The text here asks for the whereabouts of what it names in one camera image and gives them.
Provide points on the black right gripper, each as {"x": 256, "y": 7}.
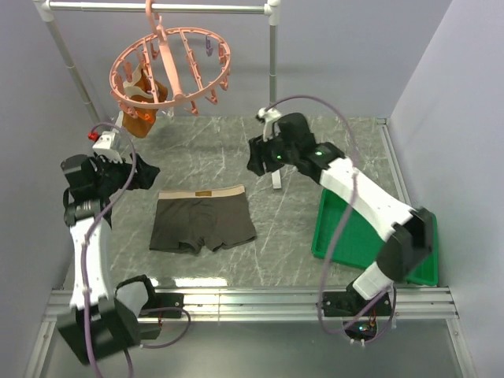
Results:
{"x": 259, "y": 149}

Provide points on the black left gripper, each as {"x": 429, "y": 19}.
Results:
{"x": 125, "y": 168}

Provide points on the dark brown boxer underwear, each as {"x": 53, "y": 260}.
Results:
{"x": 187, "y": 221}

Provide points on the pink round clip hanger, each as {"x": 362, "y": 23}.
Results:
{"x": 154, "y": 54}

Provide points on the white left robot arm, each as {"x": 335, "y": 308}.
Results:
{"x": 103, "y": 319}

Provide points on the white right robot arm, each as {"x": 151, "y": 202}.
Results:
{"x": 408, "y": 234}

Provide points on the orange brown hanging underwear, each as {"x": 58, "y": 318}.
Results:
{"x": 139, "y": 90}

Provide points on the green plastic tray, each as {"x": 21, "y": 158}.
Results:
{"x": 359, "y": 243}

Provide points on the white metal clothes rack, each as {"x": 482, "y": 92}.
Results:
{"x": 46, "y": 10}

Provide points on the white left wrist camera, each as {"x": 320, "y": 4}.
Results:
{"x": 106, "y": 147}

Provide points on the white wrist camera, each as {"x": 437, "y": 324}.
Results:
{"x": 106, "y": 147}
{"x": 268, "y": 117}

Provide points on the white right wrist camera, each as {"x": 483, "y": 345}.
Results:
{"x": 268, "y": 117}

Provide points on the aluminium mounting rail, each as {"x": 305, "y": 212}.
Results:
{"x": 283, "y": 304}

